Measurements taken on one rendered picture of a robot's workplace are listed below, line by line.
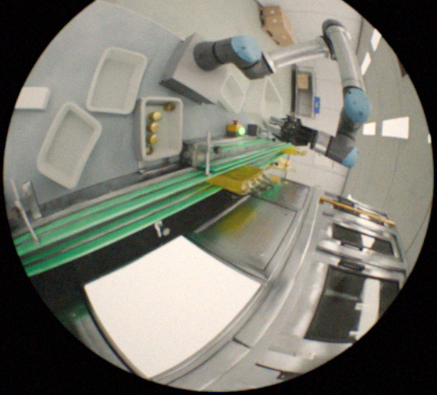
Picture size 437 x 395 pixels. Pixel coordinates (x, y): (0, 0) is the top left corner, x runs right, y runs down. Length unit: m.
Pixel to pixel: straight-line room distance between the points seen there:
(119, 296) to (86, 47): 0.76
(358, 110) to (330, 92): 6.23
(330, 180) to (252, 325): 6.45
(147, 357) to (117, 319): 0.12
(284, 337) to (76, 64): 0.99
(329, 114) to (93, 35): 6.45
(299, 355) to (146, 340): 0.35
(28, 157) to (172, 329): 0.64
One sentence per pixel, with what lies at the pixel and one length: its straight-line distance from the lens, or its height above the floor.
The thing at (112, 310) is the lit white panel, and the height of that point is 1.11.
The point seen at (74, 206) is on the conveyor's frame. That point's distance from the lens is 0.50.
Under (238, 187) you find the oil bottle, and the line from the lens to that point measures 0.62.
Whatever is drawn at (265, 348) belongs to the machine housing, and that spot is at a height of 1.43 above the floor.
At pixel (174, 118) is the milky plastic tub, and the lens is 0.64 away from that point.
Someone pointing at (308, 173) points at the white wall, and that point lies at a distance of 6.63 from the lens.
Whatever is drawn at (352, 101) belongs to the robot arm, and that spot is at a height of 1.40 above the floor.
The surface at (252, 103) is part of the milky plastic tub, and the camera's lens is 0.54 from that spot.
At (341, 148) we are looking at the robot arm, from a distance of 0.50.
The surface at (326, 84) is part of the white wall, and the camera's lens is 6.70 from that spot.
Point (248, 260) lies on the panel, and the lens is 0.50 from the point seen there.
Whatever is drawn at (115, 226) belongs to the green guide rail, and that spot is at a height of 0.91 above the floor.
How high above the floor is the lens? 1.33
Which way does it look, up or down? 34 degrees down
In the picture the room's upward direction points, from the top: 109 degrees clockwise
